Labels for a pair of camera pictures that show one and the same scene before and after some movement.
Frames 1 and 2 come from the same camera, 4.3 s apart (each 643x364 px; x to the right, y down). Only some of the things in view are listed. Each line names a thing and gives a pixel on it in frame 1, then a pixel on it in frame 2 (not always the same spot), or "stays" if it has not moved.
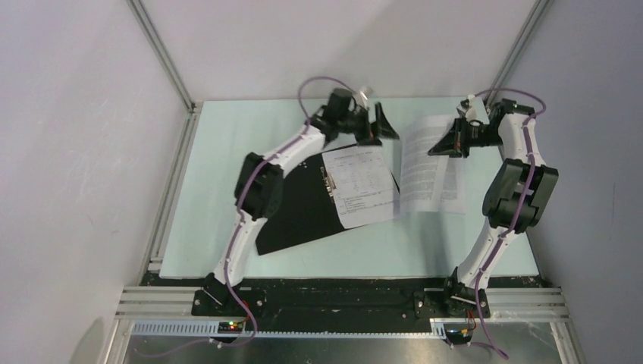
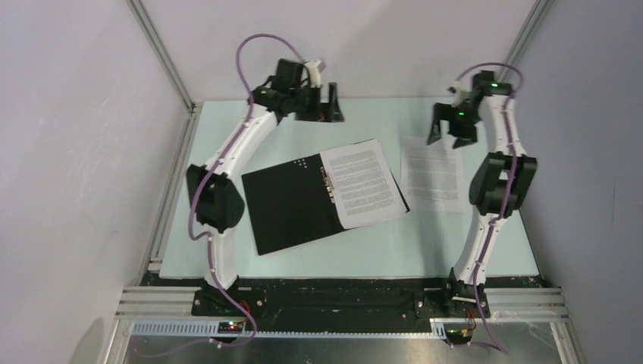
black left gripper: x=365 y=136 to x=330 y=111
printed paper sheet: x=422 y=172 to x=364 y=186
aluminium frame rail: x=161 y=53 stays
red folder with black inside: x=307 y=209 stays
